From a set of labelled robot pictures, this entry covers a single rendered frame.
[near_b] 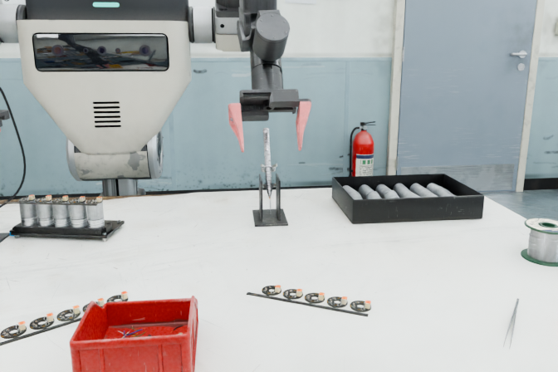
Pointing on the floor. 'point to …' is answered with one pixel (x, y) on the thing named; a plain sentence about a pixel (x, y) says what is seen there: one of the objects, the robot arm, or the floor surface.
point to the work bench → (426, 340)
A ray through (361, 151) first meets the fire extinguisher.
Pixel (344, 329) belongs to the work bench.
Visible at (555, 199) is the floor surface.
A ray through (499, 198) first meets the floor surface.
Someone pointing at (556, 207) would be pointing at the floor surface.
